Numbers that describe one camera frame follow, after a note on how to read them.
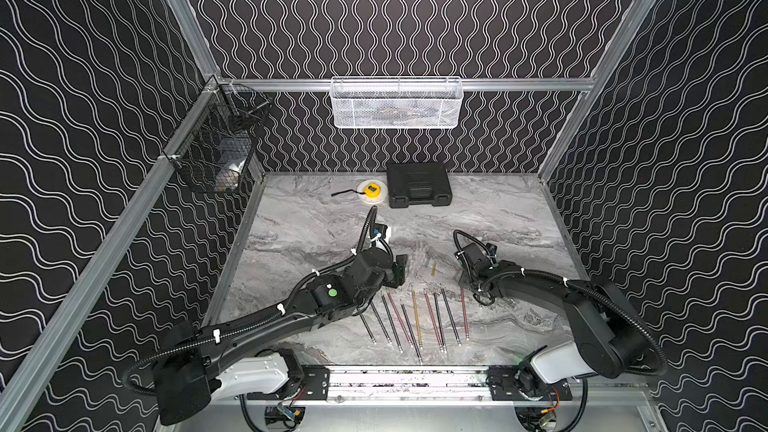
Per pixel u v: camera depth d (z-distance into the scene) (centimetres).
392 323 85
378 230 64
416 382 76
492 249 83
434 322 85
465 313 86
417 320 86
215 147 92
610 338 44
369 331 84
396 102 68
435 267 95
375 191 113
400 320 86
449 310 87
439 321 85
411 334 83
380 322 85
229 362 43
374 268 54
